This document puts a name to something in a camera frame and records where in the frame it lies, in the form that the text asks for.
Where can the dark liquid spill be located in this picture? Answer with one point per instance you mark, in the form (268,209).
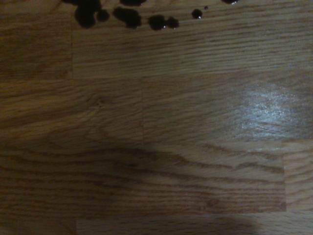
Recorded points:
(84,13)

